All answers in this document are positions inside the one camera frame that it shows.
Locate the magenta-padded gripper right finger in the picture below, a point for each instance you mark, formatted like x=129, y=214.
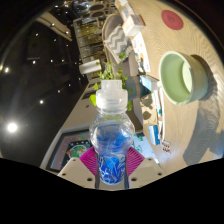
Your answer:
x=146, y=170

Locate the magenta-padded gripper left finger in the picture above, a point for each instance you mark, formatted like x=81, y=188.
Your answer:
x=75, y=171

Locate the clear bottle with blue label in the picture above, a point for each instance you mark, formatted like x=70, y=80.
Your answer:
x=111, y=100

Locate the window with festive decals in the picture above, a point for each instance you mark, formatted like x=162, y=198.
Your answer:
x=71, y=150

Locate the pill blister pack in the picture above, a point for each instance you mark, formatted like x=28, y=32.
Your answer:
x=166, y=146

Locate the blue white small box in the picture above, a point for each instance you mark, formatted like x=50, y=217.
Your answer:
x=154, y=134

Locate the white pen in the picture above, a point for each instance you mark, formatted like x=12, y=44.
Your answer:
x=161, y=113

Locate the group of ceiling lights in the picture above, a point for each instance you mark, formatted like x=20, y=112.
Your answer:
x=12, y=127

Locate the light blue small box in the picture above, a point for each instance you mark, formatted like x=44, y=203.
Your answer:
x=149, y=82

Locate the light green cup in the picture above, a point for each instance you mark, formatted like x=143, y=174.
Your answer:
x=175, y=78

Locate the green potted plant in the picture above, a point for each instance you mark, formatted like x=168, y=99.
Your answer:
x=110, y=71

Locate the white round pillar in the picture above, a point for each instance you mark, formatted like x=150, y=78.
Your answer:
x=90, y=67

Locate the white printed paper sheet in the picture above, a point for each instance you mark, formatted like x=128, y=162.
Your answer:
x=141, y=50

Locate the grey white chevron cushion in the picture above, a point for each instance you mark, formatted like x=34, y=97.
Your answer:
x=116, y=43

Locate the grey curved sofa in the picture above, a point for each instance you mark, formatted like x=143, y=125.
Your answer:
x=107, y=30

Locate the flat round red coaster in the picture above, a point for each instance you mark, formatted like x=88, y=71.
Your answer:
x=172, y=20

